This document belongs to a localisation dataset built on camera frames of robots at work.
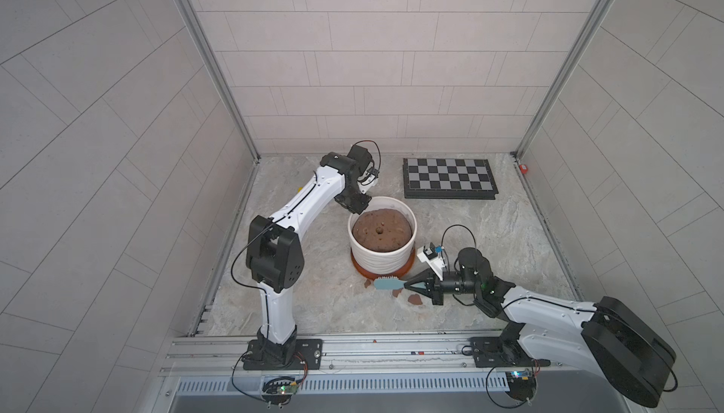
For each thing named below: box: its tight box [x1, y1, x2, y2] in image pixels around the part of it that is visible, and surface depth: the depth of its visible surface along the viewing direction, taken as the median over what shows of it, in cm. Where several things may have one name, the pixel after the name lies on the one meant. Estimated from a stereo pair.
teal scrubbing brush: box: [373, 276, 408, 290], surface depth 77 cm
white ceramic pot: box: [347, 196, 418, 276], surface depth 84 cm
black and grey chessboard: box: [402, 158, 499, 200], surface depth 107 cm
